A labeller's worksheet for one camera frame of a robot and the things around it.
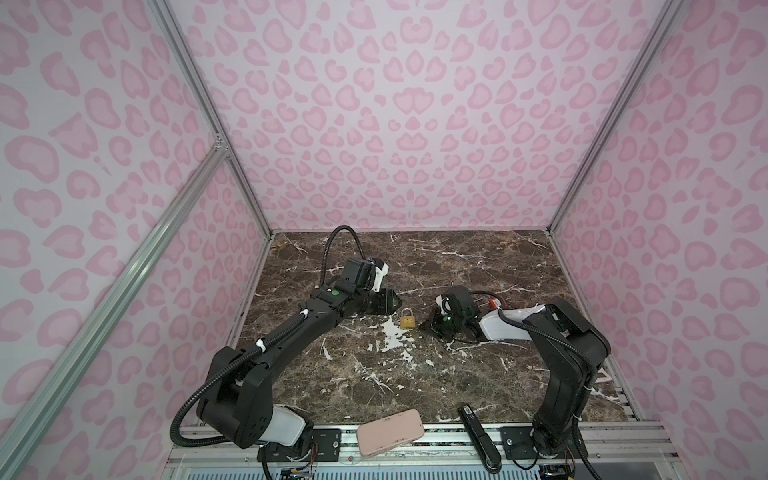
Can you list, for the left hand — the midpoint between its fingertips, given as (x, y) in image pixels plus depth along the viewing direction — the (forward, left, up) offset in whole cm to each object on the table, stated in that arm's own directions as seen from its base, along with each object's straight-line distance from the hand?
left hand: (398, 298), depth 82 cm
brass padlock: (0, -3, -15) cm, 15 cm away
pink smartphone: (-30, +4, -14) cm, 33 cm away
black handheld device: (-33, -19, -12) cm, 40 cm away
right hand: (-1, -6, -13) cm, 15 cm away
